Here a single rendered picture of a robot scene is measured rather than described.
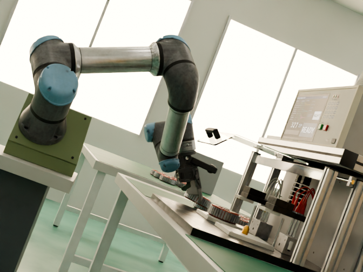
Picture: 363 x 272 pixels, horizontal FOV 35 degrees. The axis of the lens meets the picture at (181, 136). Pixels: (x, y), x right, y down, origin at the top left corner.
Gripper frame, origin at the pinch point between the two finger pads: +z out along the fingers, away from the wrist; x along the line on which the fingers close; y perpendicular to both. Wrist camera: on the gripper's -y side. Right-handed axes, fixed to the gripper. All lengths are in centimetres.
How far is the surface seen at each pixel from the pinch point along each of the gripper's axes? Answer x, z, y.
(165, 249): -279, 85, -19
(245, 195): 34.6, -4.6, -9.8
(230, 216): 38.7, 0.7, -2.5
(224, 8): -415, -142, -141
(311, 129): 48, -25, -31
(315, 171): 68, -14, -22
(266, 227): 36.3, 7.2, -15.1
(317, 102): 44, -33, -36
